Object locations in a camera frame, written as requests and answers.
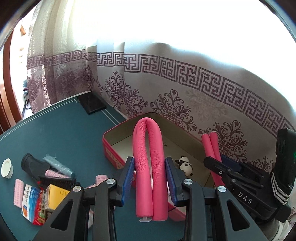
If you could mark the yellow carton box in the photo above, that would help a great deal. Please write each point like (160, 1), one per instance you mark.
(55, 197)

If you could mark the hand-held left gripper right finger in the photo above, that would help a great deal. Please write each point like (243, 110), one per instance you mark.
(172, 183)

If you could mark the red tin container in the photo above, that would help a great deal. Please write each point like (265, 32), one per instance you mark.
(111, 148)

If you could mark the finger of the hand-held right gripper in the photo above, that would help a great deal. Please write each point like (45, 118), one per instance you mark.
(215, 166)
(230, 163)

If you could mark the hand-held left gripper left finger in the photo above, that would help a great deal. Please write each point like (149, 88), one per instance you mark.
(128, 180)

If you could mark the small pink hair roller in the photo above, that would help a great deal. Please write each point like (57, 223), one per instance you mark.
(54, 173)

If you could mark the large pink hair roller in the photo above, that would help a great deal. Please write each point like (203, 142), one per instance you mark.
(19, 192)
(101, 179)

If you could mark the panda toy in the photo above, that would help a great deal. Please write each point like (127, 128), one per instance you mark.
(186, 165)

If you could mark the red snack packet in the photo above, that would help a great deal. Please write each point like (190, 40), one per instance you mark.
(40, 213)

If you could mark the patterned curtain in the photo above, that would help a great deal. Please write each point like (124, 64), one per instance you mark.
(161, 81)

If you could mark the blue white medicine box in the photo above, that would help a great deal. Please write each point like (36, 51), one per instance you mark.
(29, 204)

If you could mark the wooden door frame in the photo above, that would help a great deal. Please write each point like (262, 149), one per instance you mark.
(11, 92)

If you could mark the teal hair roller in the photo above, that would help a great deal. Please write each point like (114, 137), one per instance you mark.
(60, 165)

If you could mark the pink foam curler rod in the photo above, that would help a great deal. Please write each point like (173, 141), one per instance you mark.
(143, 162)
(211, 148)

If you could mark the white plastic lid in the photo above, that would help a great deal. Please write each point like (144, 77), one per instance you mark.
(7, 168)

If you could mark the black hair dryer nozzle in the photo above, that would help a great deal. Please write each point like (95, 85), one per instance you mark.
(31, 164)

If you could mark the black brush attachment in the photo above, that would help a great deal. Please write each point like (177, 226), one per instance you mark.
(57, 184)

